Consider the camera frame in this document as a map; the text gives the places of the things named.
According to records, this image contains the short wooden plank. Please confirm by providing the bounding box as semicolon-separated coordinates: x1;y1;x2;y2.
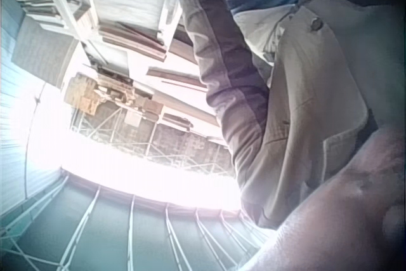
160;112;195;133

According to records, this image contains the long wooden strip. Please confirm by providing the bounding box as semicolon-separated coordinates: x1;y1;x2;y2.
147;65;209;91

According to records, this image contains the pile of brown wooden planks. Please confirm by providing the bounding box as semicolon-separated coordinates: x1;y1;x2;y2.
97;20;171;63

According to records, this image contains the heap of wood scraps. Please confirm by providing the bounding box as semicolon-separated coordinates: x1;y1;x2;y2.
64;72;166;128

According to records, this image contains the white metal railing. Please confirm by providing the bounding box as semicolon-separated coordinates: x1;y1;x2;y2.
0;171;275;271

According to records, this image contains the grey flat panel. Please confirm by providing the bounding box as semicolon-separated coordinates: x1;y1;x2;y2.
11;16;82;89

